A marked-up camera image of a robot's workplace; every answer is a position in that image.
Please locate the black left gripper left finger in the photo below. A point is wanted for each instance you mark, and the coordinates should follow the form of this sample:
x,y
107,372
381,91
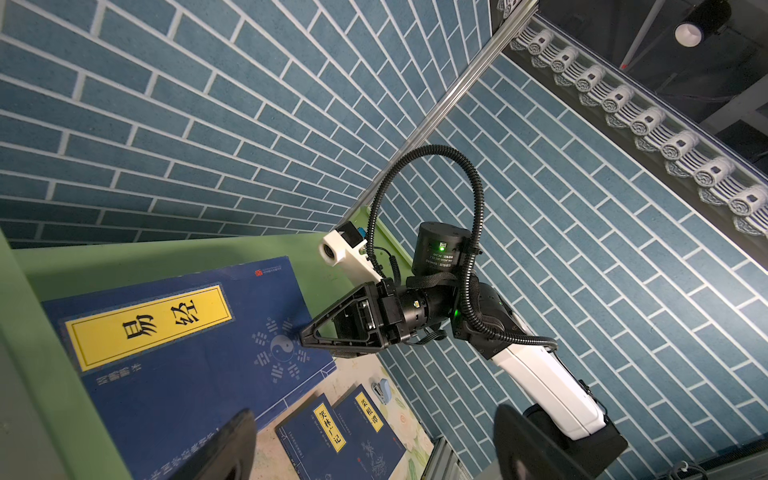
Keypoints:
x,y
229,454

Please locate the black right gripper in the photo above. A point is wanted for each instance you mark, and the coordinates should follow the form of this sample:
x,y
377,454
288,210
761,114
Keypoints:
x,y
374,316

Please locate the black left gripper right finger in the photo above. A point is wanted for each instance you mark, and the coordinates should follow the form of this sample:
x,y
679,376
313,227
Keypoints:
x,y
525,452

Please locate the blue book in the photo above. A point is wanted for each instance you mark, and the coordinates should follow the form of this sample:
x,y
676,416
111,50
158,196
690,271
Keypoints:
x,y
168,363
377,447
316,445

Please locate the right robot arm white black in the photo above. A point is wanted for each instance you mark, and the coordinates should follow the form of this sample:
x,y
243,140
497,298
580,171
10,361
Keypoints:
x,y
564,408

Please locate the green wooden shelf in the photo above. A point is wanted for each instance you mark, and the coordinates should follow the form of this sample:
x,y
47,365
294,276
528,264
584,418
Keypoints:
x,y
72,430

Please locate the black ceiling spotlight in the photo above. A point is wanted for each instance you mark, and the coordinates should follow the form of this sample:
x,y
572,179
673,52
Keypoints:
x,y
703,21

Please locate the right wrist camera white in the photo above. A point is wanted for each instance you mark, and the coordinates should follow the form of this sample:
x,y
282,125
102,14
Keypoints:
x,y
345,248

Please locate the aluminium corner post right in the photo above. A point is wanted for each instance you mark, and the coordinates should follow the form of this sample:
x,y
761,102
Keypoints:
x,y
518,19

